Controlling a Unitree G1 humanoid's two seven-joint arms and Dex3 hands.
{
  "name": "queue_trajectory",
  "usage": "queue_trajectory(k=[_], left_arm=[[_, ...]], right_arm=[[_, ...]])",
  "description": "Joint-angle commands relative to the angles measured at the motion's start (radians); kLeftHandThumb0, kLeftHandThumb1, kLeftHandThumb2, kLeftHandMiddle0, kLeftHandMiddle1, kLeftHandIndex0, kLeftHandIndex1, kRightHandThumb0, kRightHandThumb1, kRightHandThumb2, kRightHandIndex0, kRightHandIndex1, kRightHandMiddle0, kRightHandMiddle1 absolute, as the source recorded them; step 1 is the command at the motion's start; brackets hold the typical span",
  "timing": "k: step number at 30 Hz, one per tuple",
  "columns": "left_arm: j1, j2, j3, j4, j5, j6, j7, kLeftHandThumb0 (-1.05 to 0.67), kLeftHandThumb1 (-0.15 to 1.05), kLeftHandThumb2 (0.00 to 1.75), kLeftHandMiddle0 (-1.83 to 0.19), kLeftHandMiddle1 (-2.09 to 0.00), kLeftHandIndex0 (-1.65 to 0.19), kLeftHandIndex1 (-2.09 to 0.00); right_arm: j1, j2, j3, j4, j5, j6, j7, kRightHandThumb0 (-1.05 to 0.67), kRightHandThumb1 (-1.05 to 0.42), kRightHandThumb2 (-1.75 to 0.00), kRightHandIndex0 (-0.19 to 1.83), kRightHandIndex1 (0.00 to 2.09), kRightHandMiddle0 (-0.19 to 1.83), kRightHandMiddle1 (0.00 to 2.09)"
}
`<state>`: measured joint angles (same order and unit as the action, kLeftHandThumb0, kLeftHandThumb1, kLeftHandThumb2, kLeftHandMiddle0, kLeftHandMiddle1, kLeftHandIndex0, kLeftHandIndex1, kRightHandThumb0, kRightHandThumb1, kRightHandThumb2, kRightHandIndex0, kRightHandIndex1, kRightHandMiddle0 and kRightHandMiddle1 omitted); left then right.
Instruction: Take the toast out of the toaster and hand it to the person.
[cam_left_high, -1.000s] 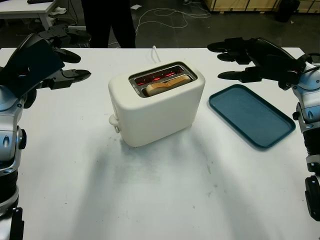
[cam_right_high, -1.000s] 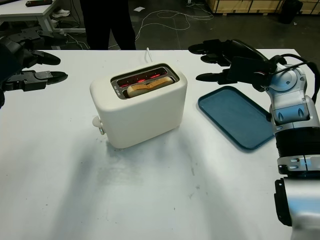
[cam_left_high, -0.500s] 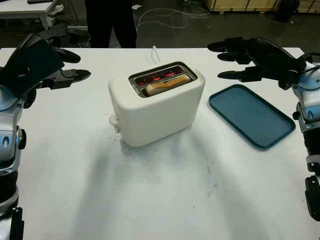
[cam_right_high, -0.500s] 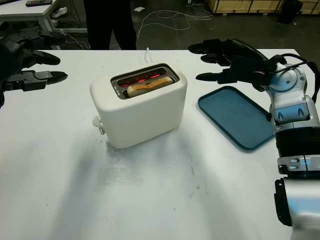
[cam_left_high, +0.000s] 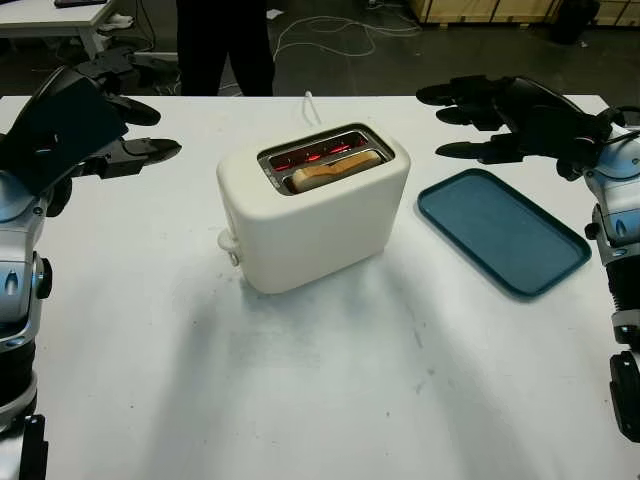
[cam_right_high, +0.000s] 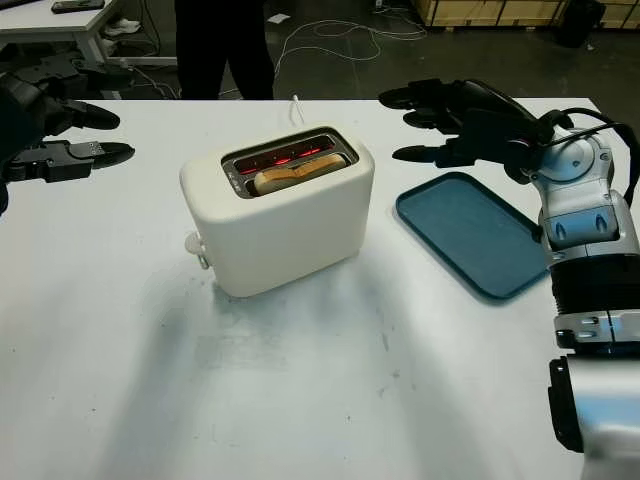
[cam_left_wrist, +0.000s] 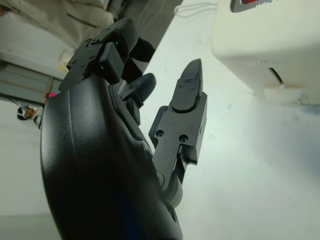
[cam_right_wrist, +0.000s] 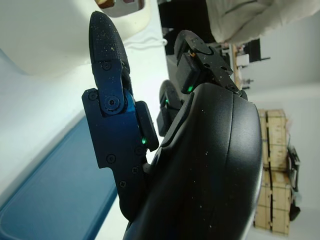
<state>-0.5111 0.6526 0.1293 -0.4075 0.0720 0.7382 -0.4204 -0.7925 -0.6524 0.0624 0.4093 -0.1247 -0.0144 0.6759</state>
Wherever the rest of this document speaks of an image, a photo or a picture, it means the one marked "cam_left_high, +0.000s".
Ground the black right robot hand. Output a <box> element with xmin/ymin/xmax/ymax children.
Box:
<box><xmin>416</xmin><ymin>74</ymin><xmax>597</xmax><ymax>166</ymax></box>

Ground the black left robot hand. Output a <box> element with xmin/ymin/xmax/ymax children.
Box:
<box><xmin>29</xmin><ymin>49</ymin><xmax>182</xmax><ymax>217</ymax></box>

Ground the slice of toast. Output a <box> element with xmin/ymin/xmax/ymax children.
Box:
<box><xmin>291</xmin><ymin>151</ymin><xmax>382</xmax><ymax>195</ymax></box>

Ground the person in black trousers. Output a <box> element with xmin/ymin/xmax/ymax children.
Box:
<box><xmin>175</xmin><ymin>0</ymin><xmax>275</xmax><ymax>96</ymax></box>

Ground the white two-slot toaster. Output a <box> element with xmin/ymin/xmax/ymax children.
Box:
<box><xmin>216</xmin><ymin>121</ymin><xmax>412</xmax><ymax>295</ymax></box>

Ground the wooden crate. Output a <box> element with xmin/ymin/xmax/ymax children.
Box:
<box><xmin>407</xmin><ymin>0</ymin><xmax>566</xmax><ymax>25</ymax></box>

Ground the white sneaker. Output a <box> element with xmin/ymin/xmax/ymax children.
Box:
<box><xmin>97</xmin><ymin>12</ymin><xmax>134</xmax><ymax>46</ymax></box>

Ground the teal rectangular tray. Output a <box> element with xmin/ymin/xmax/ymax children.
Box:
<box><xmin>417</xmin><ymin>168</ymin><xmax>593</xmax><ymax>301</ymax></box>

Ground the white desk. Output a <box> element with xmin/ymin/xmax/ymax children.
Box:
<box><xmin>0</xmin><ymin>0</ymin><xmax>179</xmax><ymax>64</ymax></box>

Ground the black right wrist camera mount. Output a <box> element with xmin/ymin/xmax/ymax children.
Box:
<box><xmin>552</xmin><ymin>117</ymin><xmax>616</xmax><ymax>182</ymax></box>

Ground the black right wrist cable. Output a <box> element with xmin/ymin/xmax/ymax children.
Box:
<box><xmin>607</xmin><ymin>104</ymin><xmax>640</xmax><ymax>149</ymax></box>

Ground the white cable on floor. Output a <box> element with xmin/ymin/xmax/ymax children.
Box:
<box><xmin>272</xmin><ymin>7</ymin><xmax>424</xmax><ymax>59</ymax></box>

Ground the white toaster power cord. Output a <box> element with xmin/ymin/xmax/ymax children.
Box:
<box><xmin>298</xmin><ymin>92</ymin><xmax>324</xmax><ymax>129</ymax></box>

